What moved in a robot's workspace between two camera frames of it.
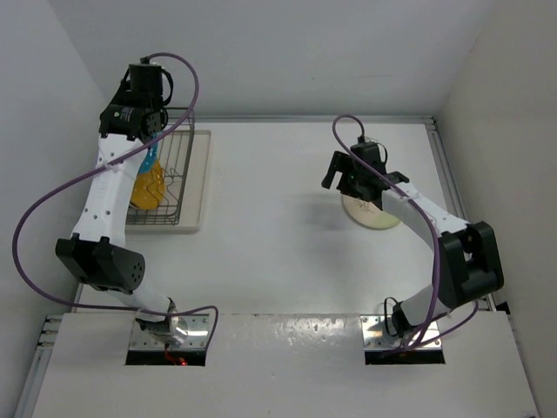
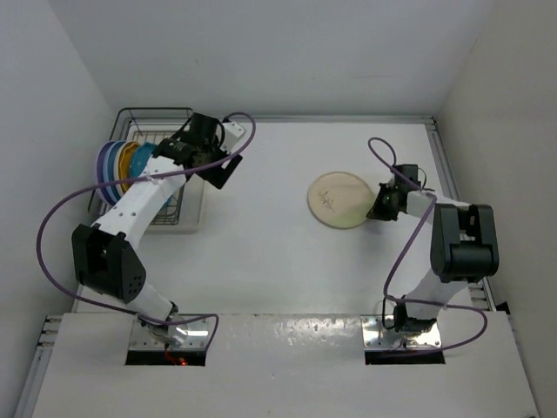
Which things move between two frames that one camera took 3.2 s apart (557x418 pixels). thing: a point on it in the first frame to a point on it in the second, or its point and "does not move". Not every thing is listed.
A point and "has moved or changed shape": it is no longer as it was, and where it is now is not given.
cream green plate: (366, 213) has moved or changed shape
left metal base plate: (195, 326) does not move
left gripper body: (163, 117) to (213, 153)
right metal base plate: (375, 336) does not move
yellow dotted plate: (149, 189) has moved or changed shape
